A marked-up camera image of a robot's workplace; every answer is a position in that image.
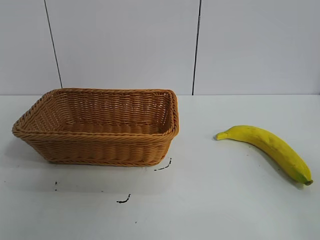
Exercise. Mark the yellow banana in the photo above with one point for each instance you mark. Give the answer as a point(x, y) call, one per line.
point(275, 147)

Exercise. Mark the tan woven wicker basket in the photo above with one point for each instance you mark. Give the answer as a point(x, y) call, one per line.
point(100, 150)

